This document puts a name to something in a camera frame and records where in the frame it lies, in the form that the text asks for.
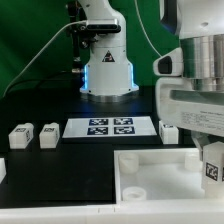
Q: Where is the white L-shaped obstacle fence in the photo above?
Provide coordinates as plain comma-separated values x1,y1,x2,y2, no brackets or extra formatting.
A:
0,157,224,224

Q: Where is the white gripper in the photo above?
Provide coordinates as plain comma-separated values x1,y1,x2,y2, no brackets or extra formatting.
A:
155,77,224,159

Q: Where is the white square tabletop part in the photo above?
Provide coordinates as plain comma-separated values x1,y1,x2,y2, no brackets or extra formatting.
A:
114,148,224,203

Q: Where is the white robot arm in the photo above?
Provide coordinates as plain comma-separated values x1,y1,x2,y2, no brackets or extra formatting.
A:
78,0,224,151

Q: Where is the grey camera on mount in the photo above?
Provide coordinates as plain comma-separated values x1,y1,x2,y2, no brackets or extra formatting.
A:
86,19,121,34

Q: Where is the white camera cable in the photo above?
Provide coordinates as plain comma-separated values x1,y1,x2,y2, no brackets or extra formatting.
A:
2,20,88,98

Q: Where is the black camera stand pole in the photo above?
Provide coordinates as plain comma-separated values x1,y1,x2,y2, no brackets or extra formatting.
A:
66,1,82,73

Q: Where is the white plate with tags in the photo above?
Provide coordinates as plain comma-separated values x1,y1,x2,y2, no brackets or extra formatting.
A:
63,116,156,139

